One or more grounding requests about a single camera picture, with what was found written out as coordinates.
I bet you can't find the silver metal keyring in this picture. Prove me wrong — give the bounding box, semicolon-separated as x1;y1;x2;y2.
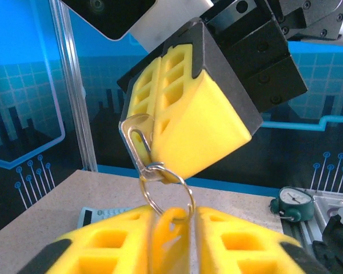
138;163;196;224

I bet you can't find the light teal desk calculator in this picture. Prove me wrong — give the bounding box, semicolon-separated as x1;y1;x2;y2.
77;205;138;229

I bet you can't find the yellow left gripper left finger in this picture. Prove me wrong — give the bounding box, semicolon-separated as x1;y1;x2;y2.
17;204;155;274

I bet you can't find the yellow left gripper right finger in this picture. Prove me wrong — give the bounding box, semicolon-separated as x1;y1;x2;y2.
194;205;332;274

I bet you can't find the green dial gauge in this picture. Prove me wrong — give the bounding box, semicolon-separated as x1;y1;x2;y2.
269;186;316;223

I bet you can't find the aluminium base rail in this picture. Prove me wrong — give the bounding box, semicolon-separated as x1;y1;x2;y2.
281;190;343;268

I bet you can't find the yellow plastic key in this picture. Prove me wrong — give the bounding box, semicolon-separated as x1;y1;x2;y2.
153;207;191;274

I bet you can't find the aluminium frame post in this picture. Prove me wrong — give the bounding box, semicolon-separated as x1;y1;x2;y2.
49;0;98;172

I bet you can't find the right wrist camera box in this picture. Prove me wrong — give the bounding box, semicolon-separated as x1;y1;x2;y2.
59;0;216;41

